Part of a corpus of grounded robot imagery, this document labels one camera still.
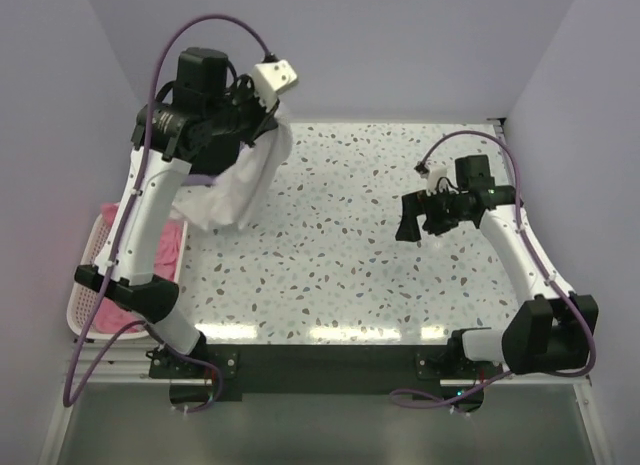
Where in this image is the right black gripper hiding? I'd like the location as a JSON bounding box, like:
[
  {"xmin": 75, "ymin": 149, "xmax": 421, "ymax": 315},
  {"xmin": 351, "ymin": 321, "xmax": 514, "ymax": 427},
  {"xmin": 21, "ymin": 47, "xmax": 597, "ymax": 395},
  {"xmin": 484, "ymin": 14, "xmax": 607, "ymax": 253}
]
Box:
[{"xmin": 395, "ymin": 185, "xmax": 470, "ymax": 242}]

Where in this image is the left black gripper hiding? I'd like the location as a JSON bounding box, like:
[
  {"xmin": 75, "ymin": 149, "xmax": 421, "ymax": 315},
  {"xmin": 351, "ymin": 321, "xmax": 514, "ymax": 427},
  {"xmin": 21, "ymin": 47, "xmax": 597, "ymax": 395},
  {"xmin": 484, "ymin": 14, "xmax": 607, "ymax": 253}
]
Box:
[{"xmin": 205, "ymin": 72, "xmax": 279, "ymax": 147}]

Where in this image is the white t shirt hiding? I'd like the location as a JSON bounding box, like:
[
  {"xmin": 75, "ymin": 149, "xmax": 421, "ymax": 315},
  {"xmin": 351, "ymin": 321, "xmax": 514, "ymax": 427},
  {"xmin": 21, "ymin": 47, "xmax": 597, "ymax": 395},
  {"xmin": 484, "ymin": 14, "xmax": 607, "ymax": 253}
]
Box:
[{"xmin": 170, "ymin": 109, "xmax": 293, "ymax": 231}]

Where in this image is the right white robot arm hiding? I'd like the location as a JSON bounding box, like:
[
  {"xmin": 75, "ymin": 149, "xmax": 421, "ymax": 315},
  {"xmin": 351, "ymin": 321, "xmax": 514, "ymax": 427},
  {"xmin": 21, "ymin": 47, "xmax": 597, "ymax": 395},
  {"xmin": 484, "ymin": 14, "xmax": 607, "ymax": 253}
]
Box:
[{"xmin": 395, "ymin": 155, "xmax": 599, "ymax": 378}]

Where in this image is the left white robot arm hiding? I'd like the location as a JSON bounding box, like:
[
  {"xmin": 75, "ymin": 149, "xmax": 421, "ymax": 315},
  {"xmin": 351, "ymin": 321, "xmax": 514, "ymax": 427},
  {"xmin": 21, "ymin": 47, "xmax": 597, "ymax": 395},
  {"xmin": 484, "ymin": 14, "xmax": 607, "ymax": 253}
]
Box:
[{"xmin": 74, "ymin": 47, "xmax": 298, "ymax": 377}]

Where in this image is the folded lavender t shirt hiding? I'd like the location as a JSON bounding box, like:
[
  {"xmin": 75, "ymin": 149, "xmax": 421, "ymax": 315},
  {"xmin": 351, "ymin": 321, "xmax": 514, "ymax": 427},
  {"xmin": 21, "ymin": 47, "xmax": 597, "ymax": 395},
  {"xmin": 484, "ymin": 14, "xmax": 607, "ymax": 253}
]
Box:
[{"xmin": 183, "ymin": 140, "xmax": 247, "ymax": 186}]

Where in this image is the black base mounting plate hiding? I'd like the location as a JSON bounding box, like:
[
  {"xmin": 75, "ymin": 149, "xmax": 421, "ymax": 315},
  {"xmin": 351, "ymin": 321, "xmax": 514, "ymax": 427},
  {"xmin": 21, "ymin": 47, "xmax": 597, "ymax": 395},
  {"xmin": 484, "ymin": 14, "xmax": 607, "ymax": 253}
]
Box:
[{"xmin": 146, "ymin": 344, "xmax": 502, "ymax": 404}]

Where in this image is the pink t shirt in basket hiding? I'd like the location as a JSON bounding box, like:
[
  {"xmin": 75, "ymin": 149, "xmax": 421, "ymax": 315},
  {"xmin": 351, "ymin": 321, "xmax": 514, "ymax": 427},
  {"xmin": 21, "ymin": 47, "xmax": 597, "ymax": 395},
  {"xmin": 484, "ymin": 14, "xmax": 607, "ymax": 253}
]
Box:
[{"xmin": 93, "ymin": 203, "xmax": 183, "ymax": 334}]

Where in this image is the white plastic laundry basket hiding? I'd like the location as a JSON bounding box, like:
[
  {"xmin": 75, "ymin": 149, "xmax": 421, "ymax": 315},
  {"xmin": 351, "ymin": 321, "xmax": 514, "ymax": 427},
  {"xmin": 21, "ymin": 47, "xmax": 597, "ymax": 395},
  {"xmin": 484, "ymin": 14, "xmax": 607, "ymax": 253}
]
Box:
[{"xmin": 66, "ymin": 215, "xmax": 189, "ymax": 341}]

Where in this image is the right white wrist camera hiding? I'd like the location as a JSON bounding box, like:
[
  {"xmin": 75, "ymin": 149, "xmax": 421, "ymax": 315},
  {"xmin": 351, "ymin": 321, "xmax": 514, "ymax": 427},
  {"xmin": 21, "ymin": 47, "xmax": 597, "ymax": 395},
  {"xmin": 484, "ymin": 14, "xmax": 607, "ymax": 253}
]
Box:
[{"xmin": 416, "ymin": 163, "xmax": 450, "ymax": 194}]

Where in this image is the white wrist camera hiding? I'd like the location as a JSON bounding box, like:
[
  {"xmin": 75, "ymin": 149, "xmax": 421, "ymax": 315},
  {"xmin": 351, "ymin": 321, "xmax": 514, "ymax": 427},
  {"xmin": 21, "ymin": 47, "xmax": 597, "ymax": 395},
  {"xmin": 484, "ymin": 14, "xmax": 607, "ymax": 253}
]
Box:
[
  {"xmin": 416, "ymin": 163, "xmax": 450, "ymax": 194},
  {"xmin": 251, "ymin": 60, "xmax": 298, "ymax": 98}
]

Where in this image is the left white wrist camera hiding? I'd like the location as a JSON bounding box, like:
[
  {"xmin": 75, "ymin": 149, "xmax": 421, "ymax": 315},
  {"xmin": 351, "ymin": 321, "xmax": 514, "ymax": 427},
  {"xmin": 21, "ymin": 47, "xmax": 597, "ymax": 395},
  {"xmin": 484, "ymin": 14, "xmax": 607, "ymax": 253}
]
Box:
[{"xmin": 251, "ymin": 60, "xmax": 298, "ymax": 98}]

